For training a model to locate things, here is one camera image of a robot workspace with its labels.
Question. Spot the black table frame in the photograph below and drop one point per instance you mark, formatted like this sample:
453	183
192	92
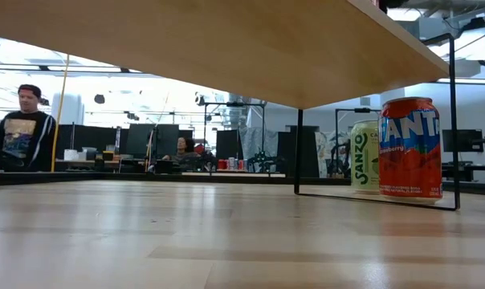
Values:
106	177

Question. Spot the round black ceiling fixture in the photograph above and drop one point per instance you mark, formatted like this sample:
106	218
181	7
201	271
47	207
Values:
99	98

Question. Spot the red strawberry Fanta can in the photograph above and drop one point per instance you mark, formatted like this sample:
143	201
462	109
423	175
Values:
409	160

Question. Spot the silver can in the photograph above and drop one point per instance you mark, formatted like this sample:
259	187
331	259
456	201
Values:
231	163

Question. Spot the wooden workbench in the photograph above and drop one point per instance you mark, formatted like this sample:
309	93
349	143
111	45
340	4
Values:
98	161

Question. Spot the grey tarp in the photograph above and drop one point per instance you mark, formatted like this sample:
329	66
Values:
258	138

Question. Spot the person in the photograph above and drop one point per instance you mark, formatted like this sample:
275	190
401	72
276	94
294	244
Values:
25	132
183	145

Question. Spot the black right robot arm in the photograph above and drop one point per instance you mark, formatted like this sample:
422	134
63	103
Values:
395	3

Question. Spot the black partition wall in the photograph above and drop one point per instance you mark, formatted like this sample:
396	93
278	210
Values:
94	140

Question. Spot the black camera rig frame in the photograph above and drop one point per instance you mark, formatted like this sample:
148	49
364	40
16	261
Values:
234	104
363	109

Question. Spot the black panel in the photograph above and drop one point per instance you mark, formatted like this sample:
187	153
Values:
228	146
310	152

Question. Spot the illustrated poster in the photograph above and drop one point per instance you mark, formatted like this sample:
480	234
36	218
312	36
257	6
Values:
324	152

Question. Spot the small black robot arm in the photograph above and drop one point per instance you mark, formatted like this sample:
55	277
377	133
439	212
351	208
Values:
262	158

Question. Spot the wooden shelf board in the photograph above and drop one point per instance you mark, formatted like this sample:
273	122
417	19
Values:
226	48

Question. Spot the black monitor on arm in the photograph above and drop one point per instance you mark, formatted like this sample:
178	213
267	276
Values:
463	140

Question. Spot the pale green Sanzo can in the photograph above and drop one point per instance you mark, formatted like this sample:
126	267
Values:
365	160

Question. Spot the white box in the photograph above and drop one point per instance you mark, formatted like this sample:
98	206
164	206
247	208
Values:
70	154

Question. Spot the black desk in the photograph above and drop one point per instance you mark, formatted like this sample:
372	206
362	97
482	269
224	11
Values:
467	170

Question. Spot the yellow and black box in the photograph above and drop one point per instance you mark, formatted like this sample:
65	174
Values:
108	155

